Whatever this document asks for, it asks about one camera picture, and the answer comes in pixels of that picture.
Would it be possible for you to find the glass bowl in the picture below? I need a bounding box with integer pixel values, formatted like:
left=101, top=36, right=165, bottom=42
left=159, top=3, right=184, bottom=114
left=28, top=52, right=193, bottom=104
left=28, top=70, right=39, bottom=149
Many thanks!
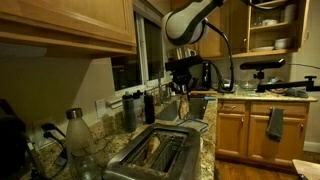
left=237, top=79, right=258, bottom=92

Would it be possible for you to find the brown crusted bread slice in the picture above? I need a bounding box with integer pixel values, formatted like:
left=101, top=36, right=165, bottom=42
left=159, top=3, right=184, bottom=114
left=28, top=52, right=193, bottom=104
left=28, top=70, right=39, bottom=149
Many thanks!
left=177, top=94, right=191, bottom=121
left=142, top=134, right=162, bottom=167

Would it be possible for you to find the black stereo camera bar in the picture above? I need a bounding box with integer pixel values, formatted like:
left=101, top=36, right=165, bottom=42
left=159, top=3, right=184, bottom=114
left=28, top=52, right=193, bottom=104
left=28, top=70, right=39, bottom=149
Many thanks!
left=239, top=58, right=287, bottom=72

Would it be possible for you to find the white bowl stack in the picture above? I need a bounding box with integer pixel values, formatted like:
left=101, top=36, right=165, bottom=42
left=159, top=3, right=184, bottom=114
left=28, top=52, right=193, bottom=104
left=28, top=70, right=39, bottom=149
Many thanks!
left=273, top=37, right=293, bottom=51

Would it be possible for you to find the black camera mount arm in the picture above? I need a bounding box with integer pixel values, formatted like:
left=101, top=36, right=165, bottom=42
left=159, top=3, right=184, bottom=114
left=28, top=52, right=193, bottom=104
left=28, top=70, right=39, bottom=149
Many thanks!
left=252, top=69, right=320, bottom=94

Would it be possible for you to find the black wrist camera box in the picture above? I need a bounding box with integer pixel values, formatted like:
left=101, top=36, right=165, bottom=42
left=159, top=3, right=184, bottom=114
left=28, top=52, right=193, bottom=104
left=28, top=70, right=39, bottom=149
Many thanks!
left=164, top=54, right=204, bottom=72

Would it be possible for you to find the grey crumpled cloth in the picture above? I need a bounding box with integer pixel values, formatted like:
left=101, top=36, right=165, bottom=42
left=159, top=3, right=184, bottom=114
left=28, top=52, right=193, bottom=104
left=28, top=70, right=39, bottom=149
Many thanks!
left=282, top=87, right=310, bottom=99

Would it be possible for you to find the white plate stack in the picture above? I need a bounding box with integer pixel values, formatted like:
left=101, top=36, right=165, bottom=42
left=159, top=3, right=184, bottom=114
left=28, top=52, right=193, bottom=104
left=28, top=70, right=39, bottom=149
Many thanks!
left=249, top=45, right=275, bottom=53

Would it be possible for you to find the kitchen faucet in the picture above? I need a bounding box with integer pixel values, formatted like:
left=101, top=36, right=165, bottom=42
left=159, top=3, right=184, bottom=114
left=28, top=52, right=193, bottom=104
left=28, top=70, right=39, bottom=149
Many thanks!
left=156, top=78, right=173, bottom=105

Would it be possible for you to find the black power plug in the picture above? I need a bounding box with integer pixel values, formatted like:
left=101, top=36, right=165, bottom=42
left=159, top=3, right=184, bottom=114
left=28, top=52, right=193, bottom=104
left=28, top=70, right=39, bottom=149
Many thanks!
left=42, top=130, right=65, bottom=141
left=40, top=122, right=67, bottom=134

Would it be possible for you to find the white wall switch plate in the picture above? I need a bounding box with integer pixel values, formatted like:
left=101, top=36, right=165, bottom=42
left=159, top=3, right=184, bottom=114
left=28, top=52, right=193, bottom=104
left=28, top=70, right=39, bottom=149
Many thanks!
left=95, top=98, right=108, bottom=120

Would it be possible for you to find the white cup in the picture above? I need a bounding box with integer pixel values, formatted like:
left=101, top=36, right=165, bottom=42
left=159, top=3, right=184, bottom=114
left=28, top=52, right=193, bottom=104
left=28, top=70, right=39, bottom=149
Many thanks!
left=261, top=18, right=279, bottom=27

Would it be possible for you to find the silver pot on stove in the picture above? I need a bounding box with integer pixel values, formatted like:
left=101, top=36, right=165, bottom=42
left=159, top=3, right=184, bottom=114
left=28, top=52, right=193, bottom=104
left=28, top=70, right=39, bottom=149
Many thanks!
left=217, top=77, right=238, bottom=94

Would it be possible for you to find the clear bottle with metal cap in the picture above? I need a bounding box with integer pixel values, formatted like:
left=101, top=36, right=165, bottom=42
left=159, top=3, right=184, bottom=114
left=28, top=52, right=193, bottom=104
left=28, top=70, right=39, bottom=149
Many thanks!
left=65, top=107, right=98, bottom=180

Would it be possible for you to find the open wooden wall cabinet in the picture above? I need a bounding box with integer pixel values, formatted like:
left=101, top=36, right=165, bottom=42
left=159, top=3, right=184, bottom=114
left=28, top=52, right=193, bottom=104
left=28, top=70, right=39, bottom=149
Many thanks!
left=228, top=0, right=310, bottom=60

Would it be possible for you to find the black power cord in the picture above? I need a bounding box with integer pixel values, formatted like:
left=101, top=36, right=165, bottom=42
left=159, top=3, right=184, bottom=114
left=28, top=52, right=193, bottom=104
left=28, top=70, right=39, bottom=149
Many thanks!
left=49, top=134, right=70, bottom=168

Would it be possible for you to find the wooden cutting board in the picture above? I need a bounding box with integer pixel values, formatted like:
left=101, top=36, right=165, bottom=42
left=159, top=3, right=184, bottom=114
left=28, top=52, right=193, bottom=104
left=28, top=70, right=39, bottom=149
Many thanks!
left=189, top=89, right=218, bottom=98

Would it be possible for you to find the translucent sports bottle black cap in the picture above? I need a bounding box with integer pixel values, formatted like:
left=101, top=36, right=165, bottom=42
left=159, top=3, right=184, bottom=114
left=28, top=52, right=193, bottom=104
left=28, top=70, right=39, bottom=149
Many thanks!
left=132, top=89, right=146, bottom=127

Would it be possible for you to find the light wooden table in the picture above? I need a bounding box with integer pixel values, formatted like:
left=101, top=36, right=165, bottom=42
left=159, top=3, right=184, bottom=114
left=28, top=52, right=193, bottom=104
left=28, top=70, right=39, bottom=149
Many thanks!
left=292, top=158, right=320, bottom=180

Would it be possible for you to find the kitchen window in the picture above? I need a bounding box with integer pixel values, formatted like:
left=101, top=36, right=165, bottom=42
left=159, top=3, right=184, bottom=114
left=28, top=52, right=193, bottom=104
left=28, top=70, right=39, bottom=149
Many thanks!
left=110, top=1, right=168, bottom=94

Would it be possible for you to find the wooden base cabinet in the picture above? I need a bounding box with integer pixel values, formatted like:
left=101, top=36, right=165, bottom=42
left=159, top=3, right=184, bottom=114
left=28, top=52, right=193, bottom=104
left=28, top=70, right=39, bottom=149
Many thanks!
left=214, top=99, right=311, bottom=171

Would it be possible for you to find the grey hanging towel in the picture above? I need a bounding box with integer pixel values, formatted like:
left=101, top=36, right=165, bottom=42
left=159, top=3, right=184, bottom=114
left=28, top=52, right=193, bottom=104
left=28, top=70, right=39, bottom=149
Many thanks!
left=265, top=106, right=285, bottom=143

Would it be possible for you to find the closed wooden wall cabinet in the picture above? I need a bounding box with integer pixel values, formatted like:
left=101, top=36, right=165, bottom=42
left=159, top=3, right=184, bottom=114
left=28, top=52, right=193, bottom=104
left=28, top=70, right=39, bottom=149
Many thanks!
left=171, top=0, right=231, bottom=64

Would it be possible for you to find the wall power outlet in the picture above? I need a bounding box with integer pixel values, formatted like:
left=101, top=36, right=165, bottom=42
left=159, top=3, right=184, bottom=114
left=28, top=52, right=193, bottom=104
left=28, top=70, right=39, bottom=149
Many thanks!
left=32, top=118, right=60, bottom=148

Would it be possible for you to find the stainless steel two-slot toaster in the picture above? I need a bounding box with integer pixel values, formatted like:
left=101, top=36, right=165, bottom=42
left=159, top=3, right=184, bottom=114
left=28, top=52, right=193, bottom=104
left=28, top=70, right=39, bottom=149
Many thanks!
left=101, top=123, right=202, bottom=180

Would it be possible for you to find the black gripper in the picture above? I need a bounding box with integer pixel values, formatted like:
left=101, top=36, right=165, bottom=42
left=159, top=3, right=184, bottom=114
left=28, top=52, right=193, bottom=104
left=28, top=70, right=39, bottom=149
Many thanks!
left=168, top=68, right=198, bottom=101

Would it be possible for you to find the tall black countertop appliance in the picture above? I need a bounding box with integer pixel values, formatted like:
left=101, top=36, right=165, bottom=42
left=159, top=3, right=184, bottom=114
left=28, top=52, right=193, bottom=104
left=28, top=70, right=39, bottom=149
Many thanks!
left=201, top=61, right=212, bottom=91

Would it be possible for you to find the dark grey sports bottle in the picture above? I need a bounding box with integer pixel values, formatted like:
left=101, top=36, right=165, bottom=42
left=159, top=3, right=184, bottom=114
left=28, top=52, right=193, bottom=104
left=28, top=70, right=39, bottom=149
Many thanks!
left=121, top=91, right=137, bottom=133

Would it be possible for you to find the black coffee maker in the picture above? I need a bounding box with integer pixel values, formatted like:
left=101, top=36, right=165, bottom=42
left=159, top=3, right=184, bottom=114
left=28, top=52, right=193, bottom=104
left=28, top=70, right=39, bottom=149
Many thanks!
left=0, top=98, right=28, bottom=180

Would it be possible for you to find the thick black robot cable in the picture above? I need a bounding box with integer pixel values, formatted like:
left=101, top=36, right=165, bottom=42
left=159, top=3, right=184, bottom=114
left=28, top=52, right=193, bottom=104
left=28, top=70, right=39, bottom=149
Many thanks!
left=202, top=0, right=278, bottom=94

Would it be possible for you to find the tall white dish stack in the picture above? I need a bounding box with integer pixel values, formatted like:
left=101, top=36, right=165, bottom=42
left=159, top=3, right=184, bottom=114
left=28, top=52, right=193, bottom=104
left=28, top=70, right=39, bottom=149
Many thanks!
left=283, top=3, right=297, bottom=24

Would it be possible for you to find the clear drinking glass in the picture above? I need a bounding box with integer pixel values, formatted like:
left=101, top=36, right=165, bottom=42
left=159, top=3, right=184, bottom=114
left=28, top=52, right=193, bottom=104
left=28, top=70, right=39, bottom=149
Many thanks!
left=70, top=145, right=102, bottom=180

